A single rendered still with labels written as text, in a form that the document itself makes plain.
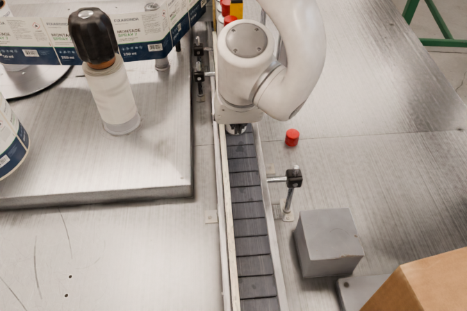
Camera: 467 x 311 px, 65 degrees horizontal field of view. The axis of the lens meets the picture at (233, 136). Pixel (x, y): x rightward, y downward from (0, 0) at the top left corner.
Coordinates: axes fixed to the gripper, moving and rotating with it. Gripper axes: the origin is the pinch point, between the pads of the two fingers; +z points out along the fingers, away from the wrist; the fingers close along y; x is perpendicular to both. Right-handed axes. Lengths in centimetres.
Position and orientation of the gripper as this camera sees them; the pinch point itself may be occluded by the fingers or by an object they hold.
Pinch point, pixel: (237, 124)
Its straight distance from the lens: 82.0
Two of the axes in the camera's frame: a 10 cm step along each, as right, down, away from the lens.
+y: -10.0, 0.6, -0.5
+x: 0.8, 9.3, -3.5
